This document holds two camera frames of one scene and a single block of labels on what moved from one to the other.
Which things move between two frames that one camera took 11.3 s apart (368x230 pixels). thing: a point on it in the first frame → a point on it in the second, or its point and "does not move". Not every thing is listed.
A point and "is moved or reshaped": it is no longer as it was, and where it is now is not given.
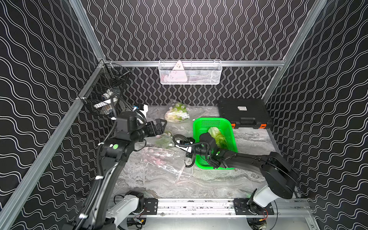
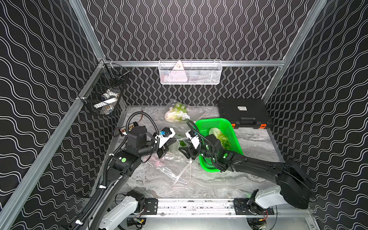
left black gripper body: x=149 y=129 → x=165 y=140
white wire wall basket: x=190 y=72 does not move
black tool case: x=245 y=113 does not move
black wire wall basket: x=106 y=81 does not move
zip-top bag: x=164 y=166 is moved or reshaped
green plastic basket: x=225 y=127 does not move
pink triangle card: x=178 y=74 does not move
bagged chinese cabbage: x=164 y=139 is moved or reshaped
